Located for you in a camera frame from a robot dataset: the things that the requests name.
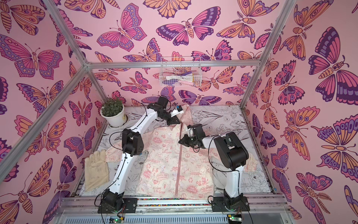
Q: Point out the white wire wall basket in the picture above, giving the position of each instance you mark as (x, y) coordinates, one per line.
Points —
(180, 71)

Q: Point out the green circuit board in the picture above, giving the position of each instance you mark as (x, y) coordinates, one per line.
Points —
(234, 219)
(116, 220)

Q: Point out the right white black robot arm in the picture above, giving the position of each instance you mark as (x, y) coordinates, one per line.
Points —
(233, 156)

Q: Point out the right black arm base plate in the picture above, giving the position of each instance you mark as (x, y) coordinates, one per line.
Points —
(225, 204)

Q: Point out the beige work glove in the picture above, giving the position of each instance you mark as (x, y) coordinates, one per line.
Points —
(96, 170)

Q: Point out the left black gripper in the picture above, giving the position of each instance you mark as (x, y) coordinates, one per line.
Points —
(174, 121)

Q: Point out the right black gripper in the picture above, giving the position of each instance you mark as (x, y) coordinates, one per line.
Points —
(189, 137)

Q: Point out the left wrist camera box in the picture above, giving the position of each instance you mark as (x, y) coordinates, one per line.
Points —
(176, 111)

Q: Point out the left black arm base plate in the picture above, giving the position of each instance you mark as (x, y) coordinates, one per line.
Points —
(122, 205)

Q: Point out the green circuit board right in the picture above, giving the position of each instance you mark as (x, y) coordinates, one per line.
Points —
(234, 219)

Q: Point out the green circuit board left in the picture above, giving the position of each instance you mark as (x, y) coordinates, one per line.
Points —
(116, 220)

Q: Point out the pink printed hooded jacket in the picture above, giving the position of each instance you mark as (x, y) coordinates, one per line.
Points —
(168, 169)

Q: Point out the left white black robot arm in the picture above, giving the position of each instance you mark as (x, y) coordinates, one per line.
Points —
(133, 146)

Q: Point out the white pot with green plant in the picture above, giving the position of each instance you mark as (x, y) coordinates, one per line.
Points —
(113, 111)

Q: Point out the aluminium front rail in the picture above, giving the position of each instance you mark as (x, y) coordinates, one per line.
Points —
(255, 203)

